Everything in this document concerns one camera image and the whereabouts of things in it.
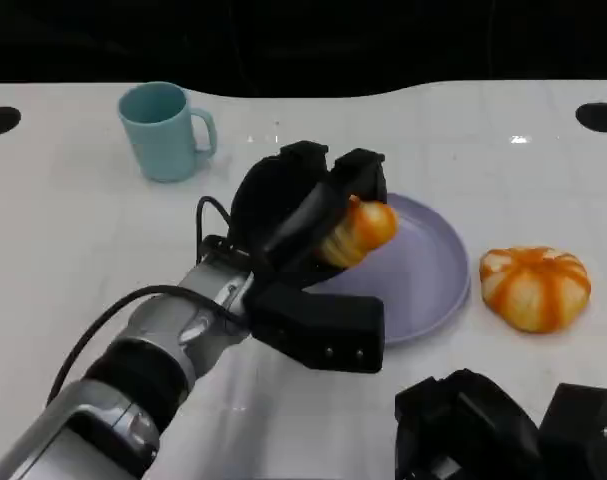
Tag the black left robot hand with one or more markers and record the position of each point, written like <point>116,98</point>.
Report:
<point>278,200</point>

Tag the orange white toy bread roll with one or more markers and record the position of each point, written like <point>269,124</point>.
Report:
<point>533,290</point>
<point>368,230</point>

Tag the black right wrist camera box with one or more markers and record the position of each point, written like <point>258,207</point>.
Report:
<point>583,435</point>

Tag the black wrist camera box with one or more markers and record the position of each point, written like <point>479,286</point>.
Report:
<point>583,435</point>
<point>323,325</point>

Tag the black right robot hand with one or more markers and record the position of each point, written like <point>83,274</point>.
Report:
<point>463,430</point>

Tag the lilac plate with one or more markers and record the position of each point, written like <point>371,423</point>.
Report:
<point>423,280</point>

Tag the pale green mug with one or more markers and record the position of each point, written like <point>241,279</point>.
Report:
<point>158,135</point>

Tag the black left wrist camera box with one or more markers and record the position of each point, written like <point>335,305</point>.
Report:
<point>323,325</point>

